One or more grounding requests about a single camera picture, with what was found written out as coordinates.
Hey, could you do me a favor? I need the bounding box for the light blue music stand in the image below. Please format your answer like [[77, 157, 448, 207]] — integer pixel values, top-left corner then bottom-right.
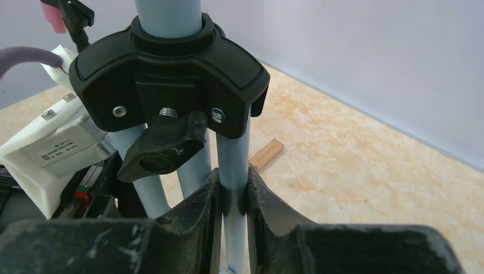
[[69, 1, 270, 273]]

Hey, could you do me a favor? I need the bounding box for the pink microphone on stand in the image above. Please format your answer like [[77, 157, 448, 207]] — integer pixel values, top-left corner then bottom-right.
[[40, 0, 95, 53]]

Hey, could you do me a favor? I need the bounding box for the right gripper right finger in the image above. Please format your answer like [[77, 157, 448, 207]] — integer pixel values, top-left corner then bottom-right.
[[247, 168, 464, 273]]

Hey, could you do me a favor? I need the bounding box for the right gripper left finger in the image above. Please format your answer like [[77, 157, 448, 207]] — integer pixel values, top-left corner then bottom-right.
[[1, 169, 221, 273]]

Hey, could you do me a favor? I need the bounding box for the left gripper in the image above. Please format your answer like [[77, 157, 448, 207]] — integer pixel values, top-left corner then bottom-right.
[[1, 153, 147, 227]]

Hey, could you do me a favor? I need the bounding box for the small wooden block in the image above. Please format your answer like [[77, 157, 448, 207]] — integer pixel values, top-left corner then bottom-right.
[[249, 139, 284, 171]]

